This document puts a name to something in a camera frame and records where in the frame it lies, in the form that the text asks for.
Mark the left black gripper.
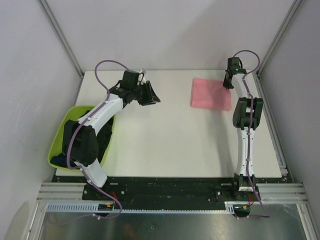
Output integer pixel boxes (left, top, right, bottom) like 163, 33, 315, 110
131, 81, 161, 107

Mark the pink t shirt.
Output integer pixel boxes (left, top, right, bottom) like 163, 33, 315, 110
190, 78, 232, 111

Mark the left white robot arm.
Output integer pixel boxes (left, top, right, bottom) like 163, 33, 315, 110
62, 69, 161, 200

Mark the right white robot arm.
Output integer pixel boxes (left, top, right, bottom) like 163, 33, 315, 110
223, 56, 264, 201

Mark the black t shirt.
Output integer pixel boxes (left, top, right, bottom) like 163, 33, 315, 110
97, 116, 115, 164

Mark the green plastic basket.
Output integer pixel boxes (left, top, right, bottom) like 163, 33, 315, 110
47, 105, 116, 172

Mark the navy blue t shirt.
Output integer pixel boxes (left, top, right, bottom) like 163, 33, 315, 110
49, 153, 79, 170

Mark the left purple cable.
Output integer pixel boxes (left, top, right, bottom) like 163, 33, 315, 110
66, 60, 123, 221

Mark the purple cable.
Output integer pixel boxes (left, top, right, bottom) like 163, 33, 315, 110
233, 50, 271, 218
66, 60, 123, 221

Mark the right aluminium frame post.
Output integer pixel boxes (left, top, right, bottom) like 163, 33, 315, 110
256, 0, 305, 76

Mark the aluminium frame post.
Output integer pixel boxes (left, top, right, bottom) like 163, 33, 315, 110
37, 0, 85, 77
256, 0, 305, 76

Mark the left aluminium frame post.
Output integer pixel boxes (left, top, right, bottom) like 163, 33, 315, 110
37, 0, 85, 77

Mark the white slotted cable duct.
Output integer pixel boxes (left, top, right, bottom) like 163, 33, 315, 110
46, 202, 245, 214

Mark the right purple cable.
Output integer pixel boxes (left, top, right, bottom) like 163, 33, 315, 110
233, 50, 271, 218

